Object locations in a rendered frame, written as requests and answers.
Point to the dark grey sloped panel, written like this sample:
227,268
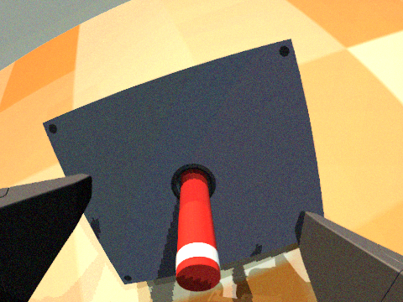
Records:
241,119

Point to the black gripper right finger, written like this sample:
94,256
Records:
346,267

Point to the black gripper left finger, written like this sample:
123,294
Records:
36,220

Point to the red peg with white band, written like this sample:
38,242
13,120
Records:
196,263

